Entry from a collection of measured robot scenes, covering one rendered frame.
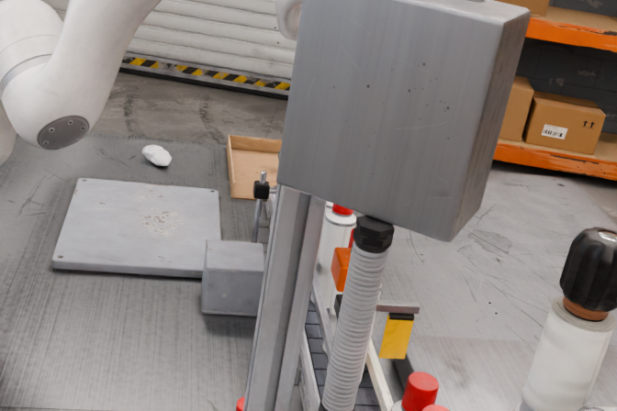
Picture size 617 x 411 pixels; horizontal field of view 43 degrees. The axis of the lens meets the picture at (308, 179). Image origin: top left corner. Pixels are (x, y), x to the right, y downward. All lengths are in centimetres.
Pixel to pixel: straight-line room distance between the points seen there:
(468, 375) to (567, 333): 22
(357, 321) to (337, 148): 15
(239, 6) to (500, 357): 415
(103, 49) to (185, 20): 423
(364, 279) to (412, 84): 17
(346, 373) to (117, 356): 57
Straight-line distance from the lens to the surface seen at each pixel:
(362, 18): 65
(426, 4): 63
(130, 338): 129
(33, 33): 116
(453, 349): 130
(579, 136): 485
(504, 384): 126
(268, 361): 86
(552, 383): 113
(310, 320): 128
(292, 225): 78
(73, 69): 108
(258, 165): 196
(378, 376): 113
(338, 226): 124
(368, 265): 68
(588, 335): 109
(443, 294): 155
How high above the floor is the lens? 157
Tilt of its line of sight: 23 degrees down
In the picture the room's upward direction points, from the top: 10 degrees clockwise
